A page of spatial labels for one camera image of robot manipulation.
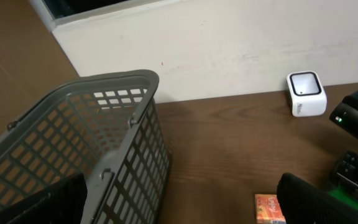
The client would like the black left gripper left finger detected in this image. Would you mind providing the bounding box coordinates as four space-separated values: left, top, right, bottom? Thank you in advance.
0 173 88 224

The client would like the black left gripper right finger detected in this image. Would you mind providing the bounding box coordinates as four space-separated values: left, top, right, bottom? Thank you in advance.
277 173 358 224

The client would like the green-lidded white jar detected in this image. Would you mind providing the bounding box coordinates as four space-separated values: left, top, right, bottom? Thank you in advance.
328 186 358 211

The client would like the orange snack packet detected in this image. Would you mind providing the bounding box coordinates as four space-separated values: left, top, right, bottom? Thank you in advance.
255 194 286 224

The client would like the white barcode scanner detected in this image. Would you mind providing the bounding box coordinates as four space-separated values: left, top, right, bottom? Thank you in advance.
287 71 327 117

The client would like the grey plastic mesh basket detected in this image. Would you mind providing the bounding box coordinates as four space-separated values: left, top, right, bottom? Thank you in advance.
0 70 172 223

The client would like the dark window with white frame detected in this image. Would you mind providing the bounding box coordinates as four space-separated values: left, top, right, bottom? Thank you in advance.
29 0 177 32

